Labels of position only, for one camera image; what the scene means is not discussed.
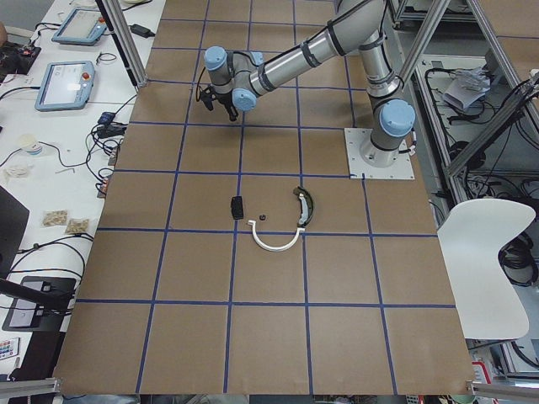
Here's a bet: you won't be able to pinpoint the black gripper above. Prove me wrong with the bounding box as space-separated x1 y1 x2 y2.
216 94 238 122

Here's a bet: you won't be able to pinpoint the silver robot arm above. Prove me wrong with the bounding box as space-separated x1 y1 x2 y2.
196 1 416 168

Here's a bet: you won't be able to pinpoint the small black plastic block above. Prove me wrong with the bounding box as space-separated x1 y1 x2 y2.
231 195 244 221

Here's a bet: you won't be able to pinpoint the black power adapter brick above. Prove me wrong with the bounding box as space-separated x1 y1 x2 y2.
130 24 155 38

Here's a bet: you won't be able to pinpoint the olive curved brake shoe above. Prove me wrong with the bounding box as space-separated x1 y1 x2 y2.
293 186 315 227

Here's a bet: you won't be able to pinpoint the brown paper table cover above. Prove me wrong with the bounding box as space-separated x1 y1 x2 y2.
55 1 472 395

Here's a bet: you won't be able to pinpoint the far blue teach pendant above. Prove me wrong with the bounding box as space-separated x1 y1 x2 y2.
51 8 107 46

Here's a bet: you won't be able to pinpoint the blue teach pendant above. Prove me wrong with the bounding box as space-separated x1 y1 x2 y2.
51 8 107 46
35 61 95 112

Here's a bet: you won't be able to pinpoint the near blue teach pendant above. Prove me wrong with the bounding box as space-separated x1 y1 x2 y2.
35 61 95 112

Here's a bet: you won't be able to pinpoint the white plastic chair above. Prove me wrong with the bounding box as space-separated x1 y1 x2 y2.
438 199 536 340

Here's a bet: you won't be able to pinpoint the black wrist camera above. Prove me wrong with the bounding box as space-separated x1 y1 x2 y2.
197 85 216 111

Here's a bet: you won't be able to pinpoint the white curved plastic bracket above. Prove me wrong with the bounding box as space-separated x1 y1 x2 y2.
247 220 305 253

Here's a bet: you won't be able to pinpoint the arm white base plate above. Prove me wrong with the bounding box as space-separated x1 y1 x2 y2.
344 128 415 181

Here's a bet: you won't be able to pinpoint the aluminium frame post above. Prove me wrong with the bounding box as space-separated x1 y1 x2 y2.
96 0 148 88

